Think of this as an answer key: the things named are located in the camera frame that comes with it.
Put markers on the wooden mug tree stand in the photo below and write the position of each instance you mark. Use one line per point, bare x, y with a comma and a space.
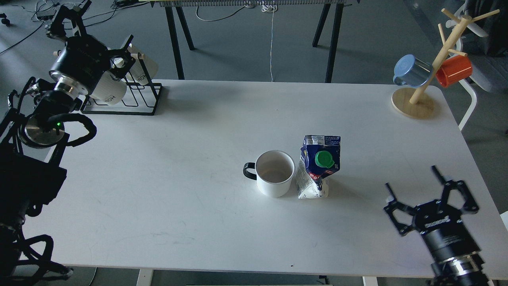
414, 102

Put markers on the white ribbed mug rear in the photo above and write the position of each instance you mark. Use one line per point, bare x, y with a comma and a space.
136, 73

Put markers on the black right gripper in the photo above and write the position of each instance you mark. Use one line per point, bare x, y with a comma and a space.
444, 230

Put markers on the orange mug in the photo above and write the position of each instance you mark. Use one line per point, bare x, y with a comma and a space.
453, 70

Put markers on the black wire mug rack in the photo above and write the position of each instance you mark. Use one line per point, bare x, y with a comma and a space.
138, 100

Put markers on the white ribbed mug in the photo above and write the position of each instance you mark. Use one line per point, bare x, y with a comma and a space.
109, 90
136, 73

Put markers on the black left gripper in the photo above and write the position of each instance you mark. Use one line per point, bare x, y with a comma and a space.
81, 63

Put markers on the blue white milk carton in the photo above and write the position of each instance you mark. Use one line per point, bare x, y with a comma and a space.
320, 158

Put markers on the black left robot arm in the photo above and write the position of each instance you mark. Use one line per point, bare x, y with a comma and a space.
41, 122

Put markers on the white mug black handle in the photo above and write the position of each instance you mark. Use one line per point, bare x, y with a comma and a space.
273, 172

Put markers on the blue mug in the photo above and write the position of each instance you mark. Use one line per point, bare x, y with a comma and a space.
412, 71

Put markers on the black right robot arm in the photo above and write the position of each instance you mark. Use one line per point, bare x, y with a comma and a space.
457, 194

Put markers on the white ribbed mug front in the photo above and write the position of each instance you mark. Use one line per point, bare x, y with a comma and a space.
109, 90

